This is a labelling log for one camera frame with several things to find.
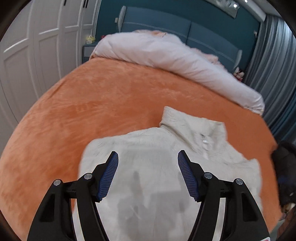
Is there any white fleece jacket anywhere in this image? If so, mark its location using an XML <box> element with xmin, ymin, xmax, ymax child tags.
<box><xmin>79</xmin><ymin>106</ymin><xmax>261</xmax><ymax>240</ymax></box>

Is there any black fluffy garment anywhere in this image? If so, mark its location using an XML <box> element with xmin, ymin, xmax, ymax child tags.
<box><xmin>271</xmin><ymin>141</ymin><xmax>295</xmax><ymax>208</ymax></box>

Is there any orange plush bed cover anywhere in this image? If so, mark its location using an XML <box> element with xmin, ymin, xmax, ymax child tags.
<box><xmin>1</xmin><ymin>58</ymin><xmax>281</xmax><ymax>240</ymax></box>

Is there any grey blue curtain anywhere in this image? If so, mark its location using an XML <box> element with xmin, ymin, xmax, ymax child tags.
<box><xmin>243</xmin><ymin>15</ymin><xmax>295</xmax><ymax>143</ymax></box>

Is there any small bedside table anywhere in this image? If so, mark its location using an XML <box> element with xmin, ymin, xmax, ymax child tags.
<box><xmin>82</xmin><ymin>42</ymin><xmax>98</xmax><ymax>64</ymax></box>

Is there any white panelled wardrobe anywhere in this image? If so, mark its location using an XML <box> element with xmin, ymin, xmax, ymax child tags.
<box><xmin>1</xmin><ymin>0</ymin><xmax>101</xmax><ymax>148</ymax></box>

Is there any yellow tissue box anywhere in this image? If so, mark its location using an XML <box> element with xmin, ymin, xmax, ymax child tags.
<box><xmin>86</xmin><ymin>35</ymin><xmax>95</xmax><ymax>44</ymax></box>

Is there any pale pink folded duvet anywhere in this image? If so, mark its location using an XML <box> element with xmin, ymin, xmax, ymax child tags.
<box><xmin>90</xmin><ymin>30</ymin><xmax>265</xmax><ymax>115</ymax></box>

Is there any teal upholstered headboard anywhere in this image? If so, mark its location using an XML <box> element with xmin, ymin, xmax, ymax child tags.
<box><xmin>117</xmin><ymin>6</ymin><xmax>242</xmax><ymax>73</ymax></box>

